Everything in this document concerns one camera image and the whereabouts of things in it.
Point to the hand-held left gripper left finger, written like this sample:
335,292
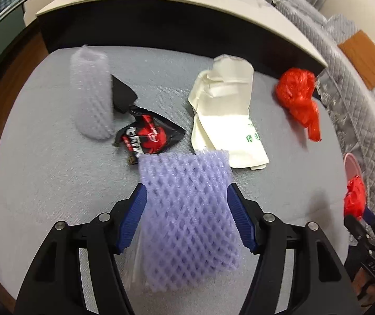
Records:
131,220

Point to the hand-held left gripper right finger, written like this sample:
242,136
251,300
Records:
240,220

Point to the small red plastic bag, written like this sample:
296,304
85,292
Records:
354,197

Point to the pink plastic bin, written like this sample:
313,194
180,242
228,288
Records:
351,167

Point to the purple foam net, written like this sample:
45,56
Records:
187,210

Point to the black snack wrapper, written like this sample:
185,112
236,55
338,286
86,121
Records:
154,131

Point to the cream paper bag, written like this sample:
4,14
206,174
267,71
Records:
223,121

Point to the black paper scrap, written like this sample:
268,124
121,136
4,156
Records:
123,95

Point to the white foam net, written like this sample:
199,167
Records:
90,98

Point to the large red plastic bag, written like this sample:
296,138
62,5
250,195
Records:
297,92

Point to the grey quilted sofa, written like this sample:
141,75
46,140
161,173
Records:
348,111

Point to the orange square cushion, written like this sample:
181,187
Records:
366,55

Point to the white coffee table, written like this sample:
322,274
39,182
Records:
174,16

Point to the television cabinet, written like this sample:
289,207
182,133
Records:
43,6

